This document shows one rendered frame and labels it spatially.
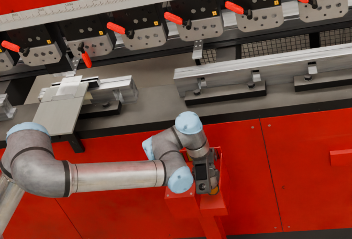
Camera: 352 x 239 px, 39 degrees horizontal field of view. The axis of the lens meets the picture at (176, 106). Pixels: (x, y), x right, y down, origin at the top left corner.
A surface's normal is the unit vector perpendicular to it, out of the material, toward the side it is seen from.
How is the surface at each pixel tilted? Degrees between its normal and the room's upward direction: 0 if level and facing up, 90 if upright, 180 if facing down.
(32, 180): 56
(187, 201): 90
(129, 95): 90
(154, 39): 90
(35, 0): 90
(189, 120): 5
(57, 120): 0
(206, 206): 0
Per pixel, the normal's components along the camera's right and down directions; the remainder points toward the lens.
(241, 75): -0.10, 0.68
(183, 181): 0.34, 0.57
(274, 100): -0.26, -0.72
